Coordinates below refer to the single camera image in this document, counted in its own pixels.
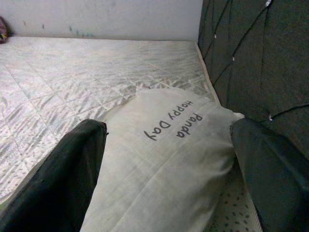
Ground purple cartoon print blanket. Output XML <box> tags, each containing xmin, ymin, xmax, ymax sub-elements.
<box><xmin>0</xmin><ymin>16</ymin><xmax>12</xmax><ymax>44</ymax></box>

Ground white printed pillow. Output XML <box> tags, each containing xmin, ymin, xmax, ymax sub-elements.
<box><xmin>79</xmin><ymin>87</ymin><xmax>246</xmax><ymax>232</ymax></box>

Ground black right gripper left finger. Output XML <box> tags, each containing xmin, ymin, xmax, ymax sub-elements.
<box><xmin>0</xmin><ymin>120</ymin><xmax>108</xmax><ymax>232</ymax></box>

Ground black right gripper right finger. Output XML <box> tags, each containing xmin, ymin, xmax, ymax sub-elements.
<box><xmin>230</xmin><ymin>118</ymin><xmax>309</xmax><ymax>232</ymax></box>

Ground white quilted mattress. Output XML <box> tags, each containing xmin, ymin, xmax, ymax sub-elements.
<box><xmin>0</xmin><ymin>36</ymin><xmax>264</xmax><ymax>232</ymax></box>

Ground dark tufted headboard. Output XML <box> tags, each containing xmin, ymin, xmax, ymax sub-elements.
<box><xmin>197</xmin><ymin>0</ymin><xmax>309</xmax><ymax>160</ymax></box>

